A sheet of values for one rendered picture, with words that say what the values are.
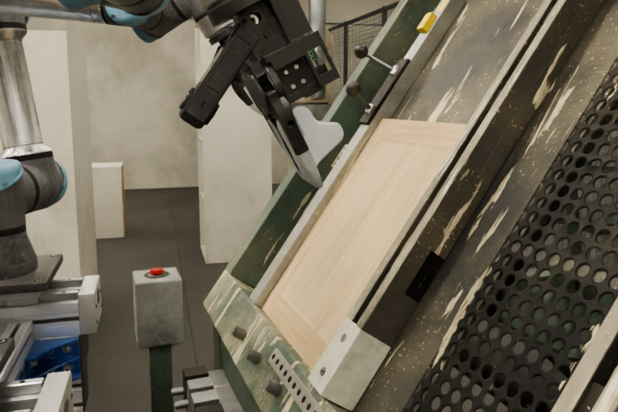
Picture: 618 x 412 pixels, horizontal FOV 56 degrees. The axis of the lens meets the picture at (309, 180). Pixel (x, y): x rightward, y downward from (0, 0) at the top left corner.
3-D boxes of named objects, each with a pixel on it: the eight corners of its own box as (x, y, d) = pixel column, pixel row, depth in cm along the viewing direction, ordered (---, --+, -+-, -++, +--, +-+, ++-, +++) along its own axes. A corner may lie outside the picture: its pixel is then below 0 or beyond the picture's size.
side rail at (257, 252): (254, 285, 173) (224, 268, 168) (446, -11, 182) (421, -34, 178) (259, 291, 167) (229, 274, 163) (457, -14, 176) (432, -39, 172)
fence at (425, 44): (261, 304, 147) (248, 297, 146) (454, 4, 155) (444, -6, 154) (267, 311, 142) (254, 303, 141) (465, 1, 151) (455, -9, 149)
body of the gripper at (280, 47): (344, 83, 58) (290, -30, 55) (270, 123, 57) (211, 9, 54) (323, 85, 65) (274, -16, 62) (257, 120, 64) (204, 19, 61)
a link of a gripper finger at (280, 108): (313, 150, 58) (272, 71, 55) (300, 158, 57) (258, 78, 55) (302, 146, 62) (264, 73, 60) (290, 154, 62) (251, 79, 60)
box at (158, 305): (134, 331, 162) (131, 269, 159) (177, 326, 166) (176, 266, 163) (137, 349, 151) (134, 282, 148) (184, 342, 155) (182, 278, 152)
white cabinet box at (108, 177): (69, 230, 613) (64, 163, 603) (126, 227, 628) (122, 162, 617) (62, 240, 570) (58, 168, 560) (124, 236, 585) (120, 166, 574)
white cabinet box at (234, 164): (200, 246, 548) (194, 25, 519) (260, 242, 563) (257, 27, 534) (205, 263, 491) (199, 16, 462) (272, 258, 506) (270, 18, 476)
